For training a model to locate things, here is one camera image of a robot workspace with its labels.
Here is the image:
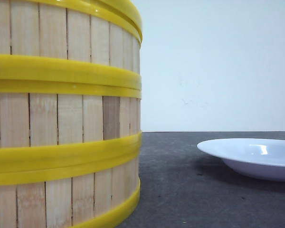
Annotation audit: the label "bamboo steamer basket with buns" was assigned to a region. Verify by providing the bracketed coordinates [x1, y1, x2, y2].
[0, 154, 140, 228]

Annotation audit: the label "woven bamboo steamer lid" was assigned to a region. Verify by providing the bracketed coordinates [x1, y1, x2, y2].
[103, 0, 143, 43]

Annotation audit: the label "white plate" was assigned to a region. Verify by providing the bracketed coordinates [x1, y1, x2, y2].
[197, 138, 285, 182]

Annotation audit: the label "bamboo steamer basket yellow rims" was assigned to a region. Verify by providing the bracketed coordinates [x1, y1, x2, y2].
[0, 0, 141, 97]
[0, 79, 142, 185]

